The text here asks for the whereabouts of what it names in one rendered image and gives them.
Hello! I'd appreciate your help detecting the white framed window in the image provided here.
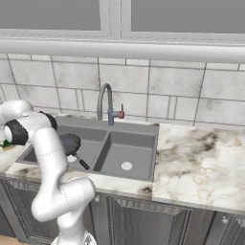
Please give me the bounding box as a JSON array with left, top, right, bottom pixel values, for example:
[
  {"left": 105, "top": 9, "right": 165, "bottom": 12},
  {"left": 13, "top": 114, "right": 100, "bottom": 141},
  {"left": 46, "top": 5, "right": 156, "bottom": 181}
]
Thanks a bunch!
[
  {"left": 115, "top": 0, "right": 245, "bottom": 43},
  {"left": 0, "top": 0, "right": 117, "bottom": 38}
]

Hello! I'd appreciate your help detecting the dark grey cupboard door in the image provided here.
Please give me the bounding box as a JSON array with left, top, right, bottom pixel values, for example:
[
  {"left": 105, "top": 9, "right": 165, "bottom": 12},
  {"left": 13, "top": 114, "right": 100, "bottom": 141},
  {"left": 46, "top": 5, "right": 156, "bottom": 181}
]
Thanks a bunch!
[
  {"left": 212, "top": 211, "right": 245, "bottom": 245},
  {"left": 105, "top": 193, "right": 214, "bottom": 245},
  {"left": 0, "top": 178, "right": 107, "bottom": 245}
]

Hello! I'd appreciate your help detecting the black frying pan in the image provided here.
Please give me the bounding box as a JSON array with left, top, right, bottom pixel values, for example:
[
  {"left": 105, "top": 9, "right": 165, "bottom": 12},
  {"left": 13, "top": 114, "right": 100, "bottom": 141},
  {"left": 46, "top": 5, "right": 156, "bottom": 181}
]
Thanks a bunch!
[{"left": 58, "top": 133, "right": 92, "bottom": 171}]

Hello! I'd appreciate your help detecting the grey curved tap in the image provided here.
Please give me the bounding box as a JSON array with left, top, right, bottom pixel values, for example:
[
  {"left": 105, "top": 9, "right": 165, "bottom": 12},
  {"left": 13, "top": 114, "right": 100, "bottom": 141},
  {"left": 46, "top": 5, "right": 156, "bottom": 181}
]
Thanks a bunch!
[{"left": 97, "top": 82, "right": 122, "bottom": 126}]

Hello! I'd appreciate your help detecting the green and yellow sponge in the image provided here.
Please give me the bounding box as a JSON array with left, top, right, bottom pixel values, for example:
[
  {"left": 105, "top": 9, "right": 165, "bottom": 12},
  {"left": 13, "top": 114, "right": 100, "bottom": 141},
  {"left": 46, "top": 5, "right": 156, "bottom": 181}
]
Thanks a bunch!
[{"left": 0, "top": 138, "right": 15, "bottom": 151}]

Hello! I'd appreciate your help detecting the grey double sink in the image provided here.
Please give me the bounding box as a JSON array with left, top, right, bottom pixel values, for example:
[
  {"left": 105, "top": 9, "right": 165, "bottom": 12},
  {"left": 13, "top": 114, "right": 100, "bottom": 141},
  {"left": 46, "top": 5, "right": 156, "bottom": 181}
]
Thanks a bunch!
[{"left": 14, "top": 115, "right": 160, "bottom": 184}]

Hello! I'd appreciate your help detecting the white window sill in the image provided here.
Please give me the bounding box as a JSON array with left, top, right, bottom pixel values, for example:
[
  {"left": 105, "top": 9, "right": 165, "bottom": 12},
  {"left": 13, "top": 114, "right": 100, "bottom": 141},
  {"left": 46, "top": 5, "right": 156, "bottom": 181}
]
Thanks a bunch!
[{"left": 0, "top": 37, "right": 245, "bottom": 65}]

